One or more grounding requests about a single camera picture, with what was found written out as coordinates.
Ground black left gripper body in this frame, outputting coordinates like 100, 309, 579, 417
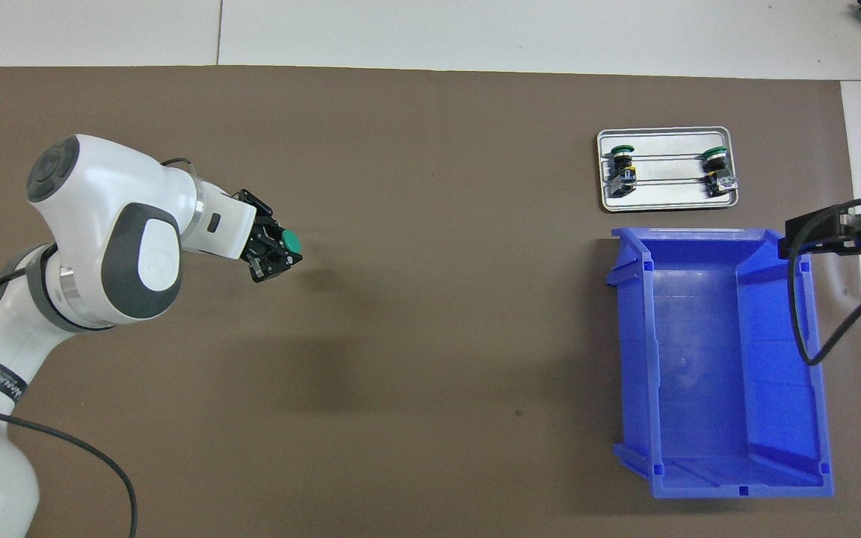
242, 215, 283, 264

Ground silver metal tray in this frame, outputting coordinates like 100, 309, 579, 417
596, 126, 741, 212

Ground blue plastic storage bin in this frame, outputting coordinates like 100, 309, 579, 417
605, 226, 836, 500

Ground brown table mat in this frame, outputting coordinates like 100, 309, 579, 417
0, 66, 861, 538

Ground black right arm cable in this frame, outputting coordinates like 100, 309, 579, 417
787, 196, 861, 368

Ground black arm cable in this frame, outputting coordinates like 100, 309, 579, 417
787, 196, 861, 368
0, 157, 196, 538

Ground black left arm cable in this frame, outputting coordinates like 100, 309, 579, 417
0, 157, 196, 538

